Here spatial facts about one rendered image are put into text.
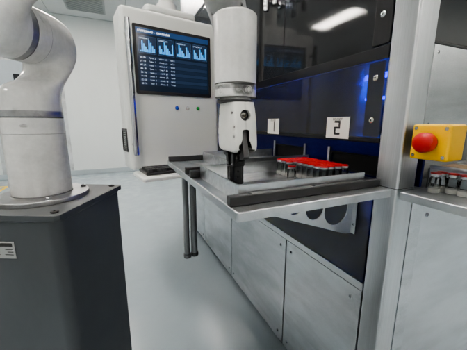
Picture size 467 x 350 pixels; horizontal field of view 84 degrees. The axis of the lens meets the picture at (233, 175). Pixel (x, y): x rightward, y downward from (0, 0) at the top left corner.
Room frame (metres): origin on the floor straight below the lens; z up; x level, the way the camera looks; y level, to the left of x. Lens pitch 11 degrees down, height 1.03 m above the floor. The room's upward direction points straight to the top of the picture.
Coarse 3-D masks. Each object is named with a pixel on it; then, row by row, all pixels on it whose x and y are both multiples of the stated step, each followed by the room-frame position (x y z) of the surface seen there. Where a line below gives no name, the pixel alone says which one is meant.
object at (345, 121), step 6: (330, 120) 0.78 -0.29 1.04; (336, 120) 0.76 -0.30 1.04; (342, 120) 0.74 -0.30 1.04; (348, 120) 0.72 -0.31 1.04; (330, 126) 0.78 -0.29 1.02; (342, 126) 0.74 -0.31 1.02; (348, 126) 0.72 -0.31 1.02; (330, 132) 0.78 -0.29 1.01; (336, 132) 0.75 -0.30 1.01; (342, 132) 0.73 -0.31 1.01; (348, 132) 0.72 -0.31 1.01; (342, 138) 0.73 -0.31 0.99
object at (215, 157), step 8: (208, 152) 1.09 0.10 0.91; (216, 152) 1.10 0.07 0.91; (256, 152) 1.18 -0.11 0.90; (264, 152) 1.19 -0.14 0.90; (208, 160) 1.01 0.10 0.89; (216, 160) 0.93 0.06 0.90; (224, 160) 0.85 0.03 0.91; (248, 160) 0.87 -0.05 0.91; (256, 160) 0.89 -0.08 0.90; (264, 160) 0.90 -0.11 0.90
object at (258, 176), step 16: (272, 160) 0.82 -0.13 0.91; (208, 176) 0.65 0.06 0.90; (224, 176) 0.72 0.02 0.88; (256, 176) 0.72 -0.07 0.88; (272, 176) 0.72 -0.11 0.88; (320, 176) 0.57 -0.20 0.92; (336, 176) 0.58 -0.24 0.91; (352, 176) 0.60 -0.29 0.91; (224, 192) 0.55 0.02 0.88; (240, 192) 0.48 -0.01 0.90
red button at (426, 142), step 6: (414, 138) 0.52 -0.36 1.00; (420, 138) 0.51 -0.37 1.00; (426, 138) 0.50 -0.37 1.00; (432, 138) 0.50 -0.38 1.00; (414, 144) 0.52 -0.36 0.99; (420, 144) 0.51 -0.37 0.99; (426, 144) 0.50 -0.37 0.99; (432, 144) 0.50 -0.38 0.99; (420, 150) 0.51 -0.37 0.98; (426, 150) 0.50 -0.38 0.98; (432, 150) 0.51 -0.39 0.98
